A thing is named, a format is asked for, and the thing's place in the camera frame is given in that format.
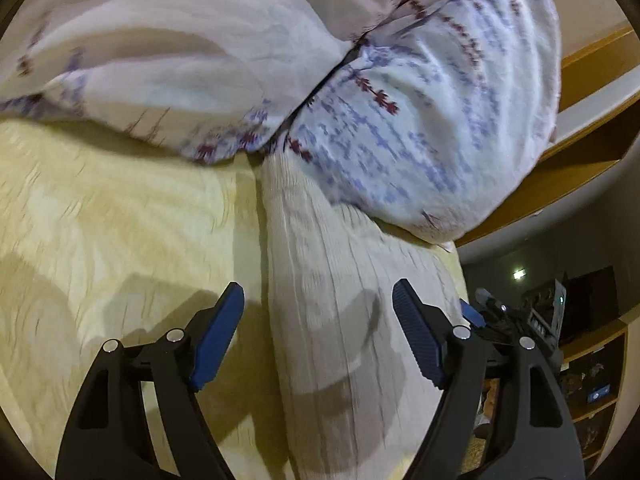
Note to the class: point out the floral pink and white pillow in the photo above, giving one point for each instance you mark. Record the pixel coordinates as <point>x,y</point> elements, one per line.
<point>250,45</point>

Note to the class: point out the yellow patterned bed sheet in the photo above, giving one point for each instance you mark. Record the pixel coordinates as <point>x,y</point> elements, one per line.
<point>125,220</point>

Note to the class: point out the wooden bed headboard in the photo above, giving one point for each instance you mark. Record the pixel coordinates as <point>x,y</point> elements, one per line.
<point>575,190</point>

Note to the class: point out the black monitor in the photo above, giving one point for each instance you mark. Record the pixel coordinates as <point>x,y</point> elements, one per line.
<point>592,300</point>

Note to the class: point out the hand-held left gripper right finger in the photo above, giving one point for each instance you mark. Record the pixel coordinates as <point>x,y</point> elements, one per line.
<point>417,335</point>

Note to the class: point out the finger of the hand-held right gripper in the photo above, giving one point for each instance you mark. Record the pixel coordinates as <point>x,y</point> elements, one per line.
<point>471,314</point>

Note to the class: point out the wooden shelf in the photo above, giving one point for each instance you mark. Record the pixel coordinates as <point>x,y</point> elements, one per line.
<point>600,360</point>

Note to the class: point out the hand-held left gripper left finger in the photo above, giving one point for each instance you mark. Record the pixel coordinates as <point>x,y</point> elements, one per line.
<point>217,340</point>

